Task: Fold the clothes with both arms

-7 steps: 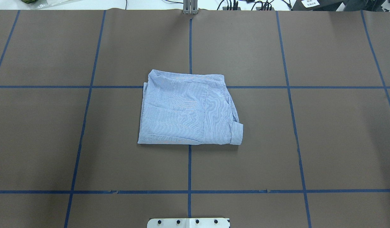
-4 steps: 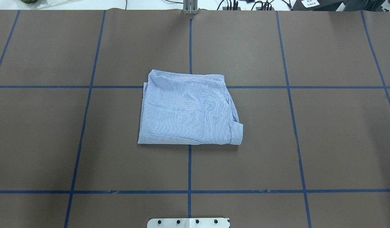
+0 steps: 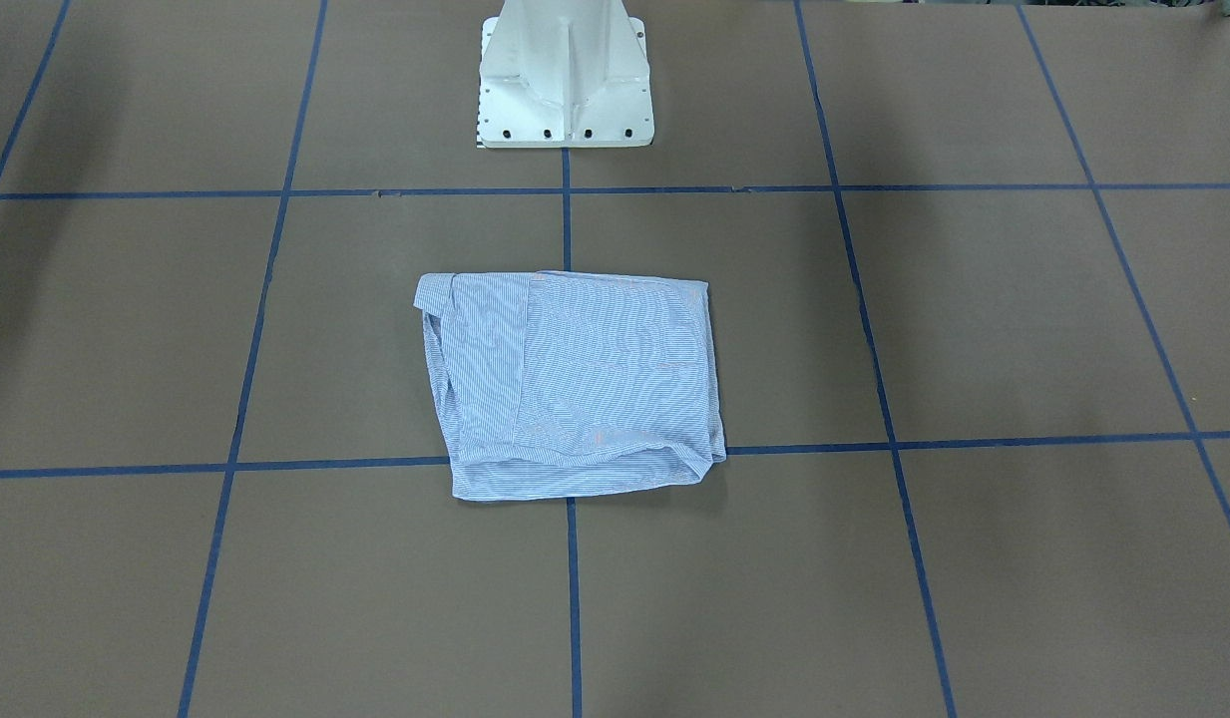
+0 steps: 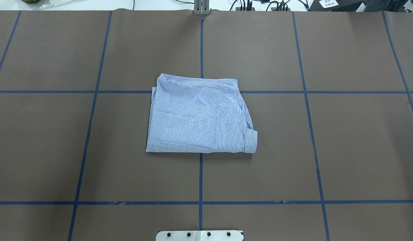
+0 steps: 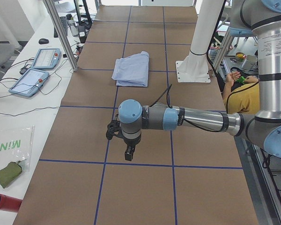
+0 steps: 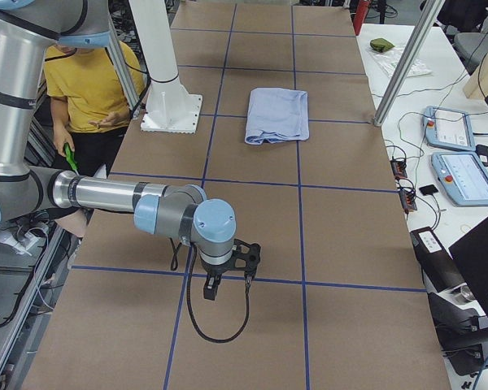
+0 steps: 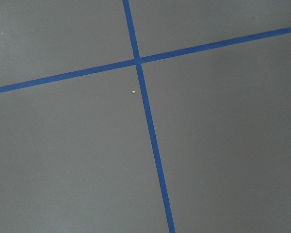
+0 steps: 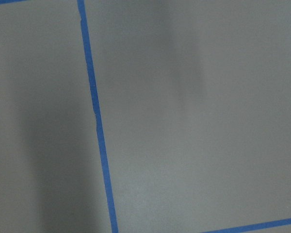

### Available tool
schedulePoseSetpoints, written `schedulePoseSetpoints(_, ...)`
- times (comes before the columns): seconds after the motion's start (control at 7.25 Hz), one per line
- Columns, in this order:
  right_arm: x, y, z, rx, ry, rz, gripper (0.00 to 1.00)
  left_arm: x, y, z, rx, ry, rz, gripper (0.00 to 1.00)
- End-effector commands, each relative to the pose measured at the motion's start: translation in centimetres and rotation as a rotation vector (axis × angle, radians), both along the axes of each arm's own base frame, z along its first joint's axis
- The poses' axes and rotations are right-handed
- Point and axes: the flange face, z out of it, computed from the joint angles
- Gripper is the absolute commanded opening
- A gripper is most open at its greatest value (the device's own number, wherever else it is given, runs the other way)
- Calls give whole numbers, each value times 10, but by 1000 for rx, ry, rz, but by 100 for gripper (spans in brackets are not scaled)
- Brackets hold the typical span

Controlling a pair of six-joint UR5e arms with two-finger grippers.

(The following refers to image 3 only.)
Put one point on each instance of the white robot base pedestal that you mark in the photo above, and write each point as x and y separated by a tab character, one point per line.
564	75

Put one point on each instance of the light blue striped shirt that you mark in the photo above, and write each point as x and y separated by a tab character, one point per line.
553	384

